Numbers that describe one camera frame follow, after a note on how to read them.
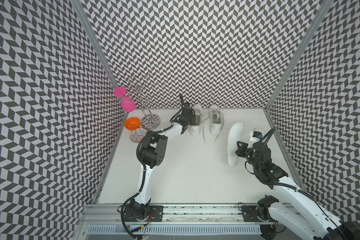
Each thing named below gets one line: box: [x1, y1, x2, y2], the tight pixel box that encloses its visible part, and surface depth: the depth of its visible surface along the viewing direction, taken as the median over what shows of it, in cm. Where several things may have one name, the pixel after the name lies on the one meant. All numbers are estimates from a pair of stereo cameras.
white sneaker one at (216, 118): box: [209, 104, 224, 136], surface depth 104 cm
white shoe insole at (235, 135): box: [227, 122, 244, 167], surface depth 85 cm
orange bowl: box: [124, 117, 141, 131], surface depth 107 cm
